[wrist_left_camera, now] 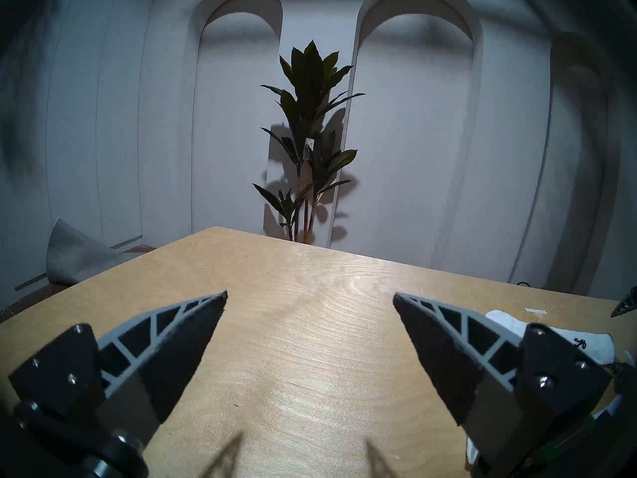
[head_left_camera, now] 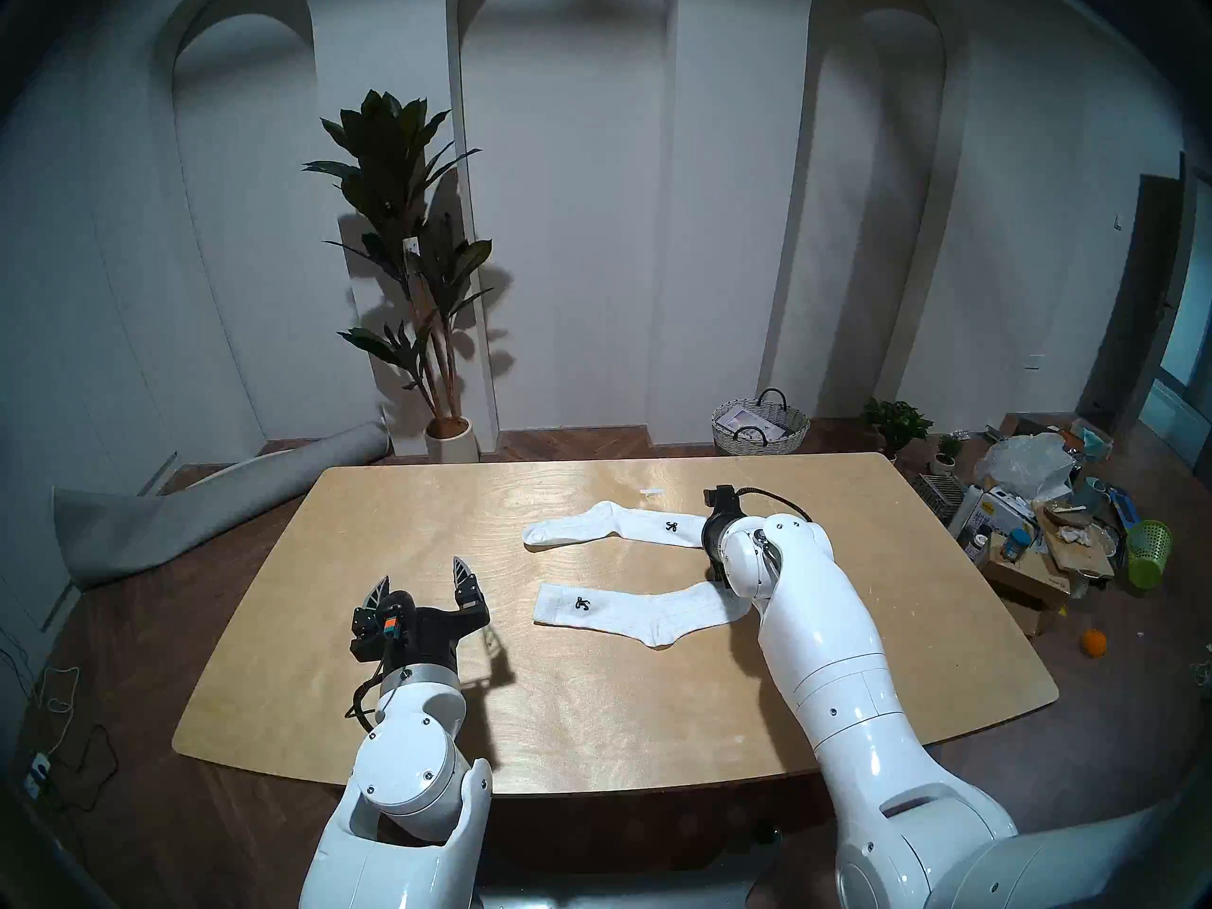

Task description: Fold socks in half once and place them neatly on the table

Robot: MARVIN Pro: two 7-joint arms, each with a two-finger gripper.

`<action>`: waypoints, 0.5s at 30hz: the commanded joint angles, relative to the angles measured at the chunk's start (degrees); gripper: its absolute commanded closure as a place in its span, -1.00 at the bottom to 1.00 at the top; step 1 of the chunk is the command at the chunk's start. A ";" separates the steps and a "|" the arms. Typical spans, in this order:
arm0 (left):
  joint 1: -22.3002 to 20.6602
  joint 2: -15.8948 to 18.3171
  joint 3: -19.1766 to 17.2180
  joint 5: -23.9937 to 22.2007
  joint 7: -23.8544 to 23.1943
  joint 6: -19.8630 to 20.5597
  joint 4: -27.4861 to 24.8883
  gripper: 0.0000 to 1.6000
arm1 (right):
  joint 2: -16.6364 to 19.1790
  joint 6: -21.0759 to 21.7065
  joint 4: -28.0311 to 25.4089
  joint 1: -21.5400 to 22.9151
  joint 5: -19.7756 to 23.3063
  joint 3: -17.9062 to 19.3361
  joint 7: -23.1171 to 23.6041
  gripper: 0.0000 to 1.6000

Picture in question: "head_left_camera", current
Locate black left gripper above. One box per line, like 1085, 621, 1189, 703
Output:
350, 557, 491, 671

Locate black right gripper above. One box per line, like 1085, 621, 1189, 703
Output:
701, 486, 750, 553

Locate white sock with black logo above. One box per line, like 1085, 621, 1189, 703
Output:
533, 580, 754, 649
524, 501, 711, 550

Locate magazine in basket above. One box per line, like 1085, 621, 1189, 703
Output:
718, 407, 792, 442

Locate white plant pot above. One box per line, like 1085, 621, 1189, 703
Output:
423, 417, 481, 463

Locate small bushy potted plant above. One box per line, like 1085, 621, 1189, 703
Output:
862, 398, 934, 463

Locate rolled grey carpet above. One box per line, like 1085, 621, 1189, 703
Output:
52, 419, 391, 591

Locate white printed carton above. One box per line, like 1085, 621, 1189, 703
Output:
980, 490, 1038, 539

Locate clear plastic bag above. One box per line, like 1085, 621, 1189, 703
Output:
973, 432, 1076, 501

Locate brown cardboard box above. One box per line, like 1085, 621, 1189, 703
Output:
985, 538, 1071, 636

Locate wooden cutting board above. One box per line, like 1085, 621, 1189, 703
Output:
1034, 505, 1116, 579

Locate tall green leafy plant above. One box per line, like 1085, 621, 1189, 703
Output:
303, 90, 494, 425

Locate green plastic basket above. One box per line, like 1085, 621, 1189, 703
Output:
1125, 520, 1174, 590

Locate dark door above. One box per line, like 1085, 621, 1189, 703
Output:
1079, 173, 1185, 435

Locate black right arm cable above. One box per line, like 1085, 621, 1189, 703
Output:
734, 486, 815, 526

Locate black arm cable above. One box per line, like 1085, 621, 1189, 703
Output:
352, 666, 391, 734
734, 486, 815, 526

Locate wicker basket with black handles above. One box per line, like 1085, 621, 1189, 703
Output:
711, 388, 811, 456

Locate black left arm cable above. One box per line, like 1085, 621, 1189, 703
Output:
352, 666, 391, 734

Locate metal wire rack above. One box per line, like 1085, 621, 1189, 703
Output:
914, 473, 967, 525

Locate thin floor cables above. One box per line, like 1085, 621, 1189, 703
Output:
0, 623, 119, 813

